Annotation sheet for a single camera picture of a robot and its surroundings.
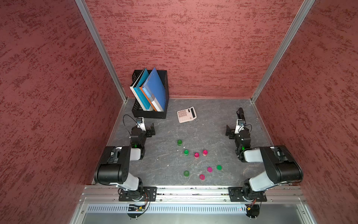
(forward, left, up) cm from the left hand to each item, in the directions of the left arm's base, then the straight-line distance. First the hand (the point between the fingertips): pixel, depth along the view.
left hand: (146, 125), depth 93 cm
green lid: (-28, -28, -8) cm, 40 cm away
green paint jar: (-9, -23, -7) cm, 26 cm away
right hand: (0, -61, -1) cm, 61 cm away
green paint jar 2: (-16, -27, -7) cm, 32 cm away
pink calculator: (+14, -28, -6) cm, 32 cm away
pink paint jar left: (-18, -34, -7) cm, 39 cm away
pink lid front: (-30, -37, -8) cm, 49 cm away
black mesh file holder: (+18, +12, -5) cm, 23 cm away
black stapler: (+16, -71, -6) cm, 73 cm away
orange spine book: (+15, +1, +21) cm, 25 cm away
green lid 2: (-24, -48, -9) cm, 55 cm away
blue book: (+20, -5, +16) cm, 26 cm away
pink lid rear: (-26, -42, -9) cm, 50 cm away
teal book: (+27, +3, +21) cm, 35 cm away
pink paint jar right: (-16, -40, -7) cm, 44 cm away
